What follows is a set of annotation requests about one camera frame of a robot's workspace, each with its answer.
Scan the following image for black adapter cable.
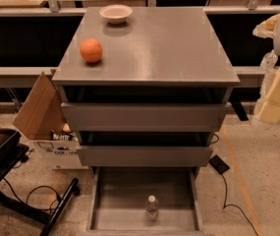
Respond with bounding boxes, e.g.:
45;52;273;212
220;173;260;236

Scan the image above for grey middle drawer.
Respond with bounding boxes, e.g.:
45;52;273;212
77;146;212;167

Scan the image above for white ceramic bowl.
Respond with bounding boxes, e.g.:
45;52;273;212
99;5;133;25

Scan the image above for grey drawer cabinet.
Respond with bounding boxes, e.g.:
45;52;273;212
51;6;241;169

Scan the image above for grey top drawer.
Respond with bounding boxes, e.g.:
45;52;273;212
61;103;227;132

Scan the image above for black floor cable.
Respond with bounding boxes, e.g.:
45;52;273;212
1;177;64;214

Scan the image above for black rolling table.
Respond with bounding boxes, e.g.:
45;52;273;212
0;143;81;236

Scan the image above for open cardboard box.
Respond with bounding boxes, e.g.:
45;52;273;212
13;73;86;170

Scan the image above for black power adapter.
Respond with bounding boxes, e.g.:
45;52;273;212
209;155;230;174

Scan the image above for grey open bottom drawer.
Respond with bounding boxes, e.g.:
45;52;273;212
76;167;213;236

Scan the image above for clear sanitizer bottle left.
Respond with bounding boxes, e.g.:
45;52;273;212
260;50;278;71

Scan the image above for orange ball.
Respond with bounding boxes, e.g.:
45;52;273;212
80;38;102;63

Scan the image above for clear plastic water bottle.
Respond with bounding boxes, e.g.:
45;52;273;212
145;195;158;221

